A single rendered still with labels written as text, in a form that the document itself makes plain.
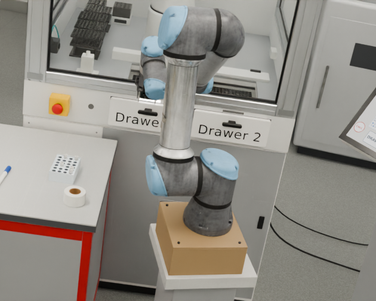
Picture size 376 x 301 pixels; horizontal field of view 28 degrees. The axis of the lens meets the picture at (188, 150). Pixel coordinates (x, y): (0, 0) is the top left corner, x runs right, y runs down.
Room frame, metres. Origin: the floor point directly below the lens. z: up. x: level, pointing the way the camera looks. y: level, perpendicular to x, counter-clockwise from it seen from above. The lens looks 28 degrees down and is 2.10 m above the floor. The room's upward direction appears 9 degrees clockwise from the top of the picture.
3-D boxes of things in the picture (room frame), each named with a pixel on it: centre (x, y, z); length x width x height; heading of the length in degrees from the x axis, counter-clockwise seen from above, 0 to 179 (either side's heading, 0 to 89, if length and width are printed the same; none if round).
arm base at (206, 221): (1.90, -0.09, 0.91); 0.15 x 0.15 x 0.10
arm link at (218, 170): (1.89, -0.09, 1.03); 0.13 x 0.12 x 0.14; 108
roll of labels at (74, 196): (2.05, 0.34, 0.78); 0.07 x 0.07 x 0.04
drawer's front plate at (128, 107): (2.53, 0.17, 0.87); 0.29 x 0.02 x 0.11; 92
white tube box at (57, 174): (2.21, 0.41, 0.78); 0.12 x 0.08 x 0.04; 0
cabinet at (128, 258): (3.01, 0.14, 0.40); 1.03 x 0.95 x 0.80; 92
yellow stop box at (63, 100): (2.50, 0.50, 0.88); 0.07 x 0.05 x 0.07; 92
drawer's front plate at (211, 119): (2.54, -0.14, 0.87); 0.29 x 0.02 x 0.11; 92
